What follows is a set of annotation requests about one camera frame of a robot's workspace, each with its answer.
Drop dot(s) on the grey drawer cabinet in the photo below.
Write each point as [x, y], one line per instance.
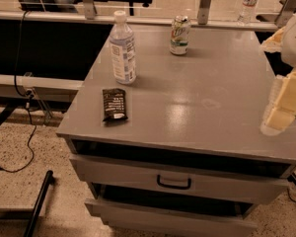
[201, 110]

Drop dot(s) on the blue plastic bottle white cap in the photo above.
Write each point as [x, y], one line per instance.
[122, 45]

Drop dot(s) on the lower grey drawer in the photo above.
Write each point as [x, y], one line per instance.
[167, 221]

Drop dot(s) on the grey drawer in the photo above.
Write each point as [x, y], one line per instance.
[204, 183]
[167, 221]

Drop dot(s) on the black drawer handle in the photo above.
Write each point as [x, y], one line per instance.
[173, 184]

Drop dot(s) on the black metal leg bar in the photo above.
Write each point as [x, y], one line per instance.
[47, 181]

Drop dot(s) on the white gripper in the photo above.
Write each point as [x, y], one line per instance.
[280, 110]

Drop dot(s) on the black snack packet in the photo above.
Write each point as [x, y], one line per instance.
[114, 104]

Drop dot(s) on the green white soda can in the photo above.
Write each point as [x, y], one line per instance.
[179, 35]

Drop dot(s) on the grey metal rail frame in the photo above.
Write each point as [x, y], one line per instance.
[221, 14]

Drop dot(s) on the clear water bottle background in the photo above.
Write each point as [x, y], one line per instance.
[248, 7]

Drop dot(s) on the upper grey drawer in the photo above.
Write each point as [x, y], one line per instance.
[204, 183]

